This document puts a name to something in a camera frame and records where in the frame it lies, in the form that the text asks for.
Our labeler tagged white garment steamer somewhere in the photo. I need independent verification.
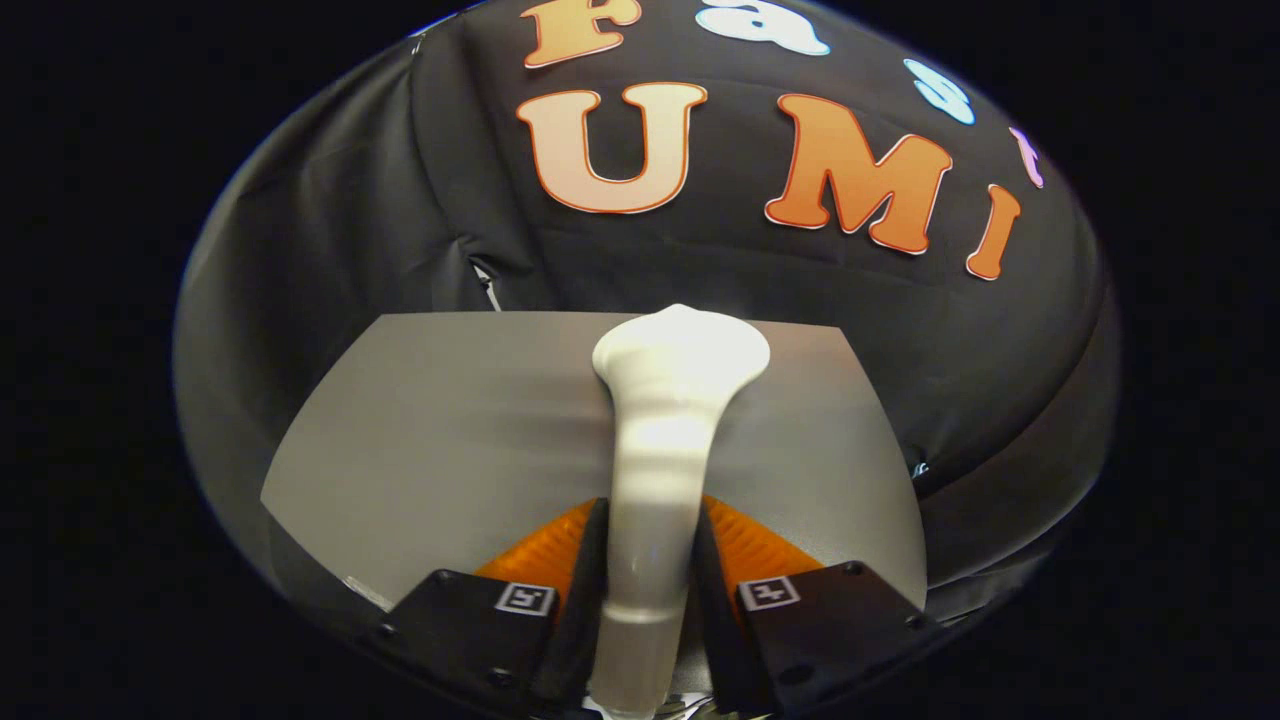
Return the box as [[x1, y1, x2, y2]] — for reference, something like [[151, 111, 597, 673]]
[[588, 303, 773, 716]]

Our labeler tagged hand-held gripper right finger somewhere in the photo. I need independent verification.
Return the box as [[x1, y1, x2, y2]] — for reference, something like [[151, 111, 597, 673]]
[[693, 495, 946, 716]]

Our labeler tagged grey drawer cabinet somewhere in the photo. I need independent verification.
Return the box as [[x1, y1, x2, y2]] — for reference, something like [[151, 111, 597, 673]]
[[260, 310, 929, 613]]

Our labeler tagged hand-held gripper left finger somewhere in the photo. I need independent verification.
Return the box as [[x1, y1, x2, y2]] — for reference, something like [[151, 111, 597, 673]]
[[375, 497, 611, 716]]

